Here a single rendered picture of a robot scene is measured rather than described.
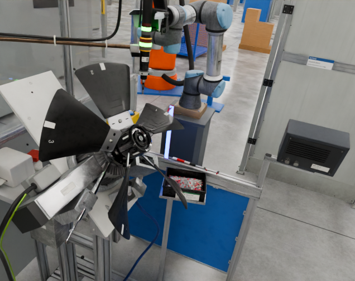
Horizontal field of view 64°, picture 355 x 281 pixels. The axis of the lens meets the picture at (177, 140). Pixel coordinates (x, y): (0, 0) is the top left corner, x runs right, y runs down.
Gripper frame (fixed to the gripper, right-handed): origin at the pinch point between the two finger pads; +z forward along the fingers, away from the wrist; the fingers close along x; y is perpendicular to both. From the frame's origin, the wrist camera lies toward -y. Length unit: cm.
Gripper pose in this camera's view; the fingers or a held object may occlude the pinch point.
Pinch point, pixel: (143, 13)
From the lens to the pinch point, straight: 103.9
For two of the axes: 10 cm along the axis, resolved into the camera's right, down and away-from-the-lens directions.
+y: -1.1, 8.7, 4.9
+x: -9.3, -2.7, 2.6
